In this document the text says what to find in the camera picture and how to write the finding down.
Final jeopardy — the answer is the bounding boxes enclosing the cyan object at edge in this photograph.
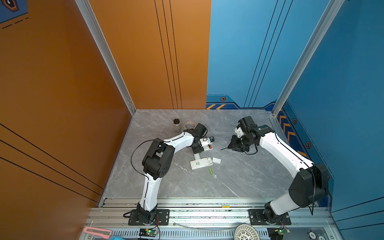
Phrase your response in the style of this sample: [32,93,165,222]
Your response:
[109,236,125,240]

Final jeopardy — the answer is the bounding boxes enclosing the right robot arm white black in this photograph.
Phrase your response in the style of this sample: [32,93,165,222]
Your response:
[228,116,329,225]

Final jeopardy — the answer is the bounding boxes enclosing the glass jar black lid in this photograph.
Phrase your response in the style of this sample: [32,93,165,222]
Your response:
[173,119,182,133]

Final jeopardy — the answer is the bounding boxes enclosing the green circuit board left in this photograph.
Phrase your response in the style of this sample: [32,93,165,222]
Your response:
[139,228,159,239]

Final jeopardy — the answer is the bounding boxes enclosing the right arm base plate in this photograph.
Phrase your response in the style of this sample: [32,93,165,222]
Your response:
[248,209,292,226]

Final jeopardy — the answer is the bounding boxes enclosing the white round fan grille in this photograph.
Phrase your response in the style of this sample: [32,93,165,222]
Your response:
[234,224,261,240]

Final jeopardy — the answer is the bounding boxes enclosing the circuit board right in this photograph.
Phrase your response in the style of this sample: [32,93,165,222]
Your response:
[267,228,291,240]

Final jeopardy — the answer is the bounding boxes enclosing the small white remote control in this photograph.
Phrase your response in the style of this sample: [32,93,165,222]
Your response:
[202,143,213,152]

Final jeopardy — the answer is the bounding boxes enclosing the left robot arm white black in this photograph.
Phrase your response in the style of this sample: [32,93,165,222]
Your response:
[131,124,215,225]

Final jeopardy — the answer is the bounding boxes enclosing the white tape roll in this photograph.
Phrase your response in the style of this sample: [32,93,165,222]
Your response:
[185,121,197,130]

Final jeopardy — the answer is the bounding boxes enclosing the aluminium rail frame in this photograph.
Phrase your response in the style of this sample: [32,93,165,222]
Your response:
[80,198,342,240]

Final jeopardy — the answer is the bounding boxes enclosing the pink tool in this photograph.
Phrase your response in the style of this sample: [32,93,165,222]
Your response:
[83,227,113,240]

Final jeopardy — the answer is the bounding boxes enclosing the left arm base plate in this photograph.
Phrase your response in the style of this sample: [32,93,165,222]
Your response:
[128,209,170,226]

